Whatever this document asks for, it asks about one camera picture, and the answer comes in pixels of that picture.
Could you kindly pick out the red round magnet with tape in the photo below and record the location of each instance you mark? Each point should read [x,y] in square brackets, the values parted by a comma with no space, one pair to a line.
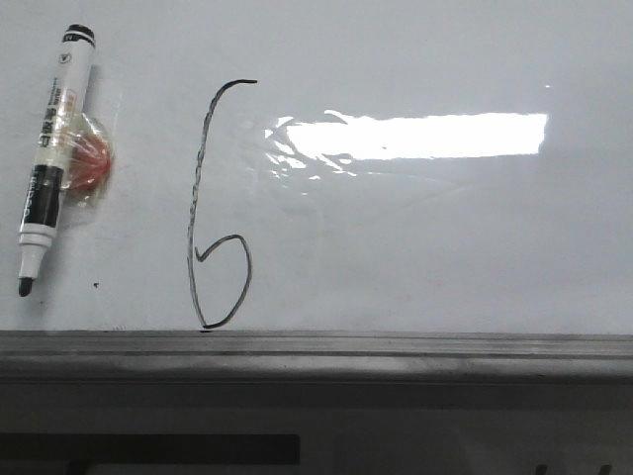
[86,183]

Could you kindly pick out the black and white whiteboard marker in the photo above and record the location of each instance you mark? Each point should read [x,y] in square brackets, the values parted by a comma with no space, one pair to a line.
[48,179]

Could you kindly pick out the white whiteboard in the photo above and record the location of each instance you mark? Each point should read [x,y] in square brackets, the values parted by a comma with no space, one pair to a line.
[362,166]

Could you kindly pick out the grey aluminium whiteboard frame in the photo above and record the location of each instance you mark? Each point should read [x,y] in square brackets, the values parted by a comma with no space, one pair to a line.
[313,356]

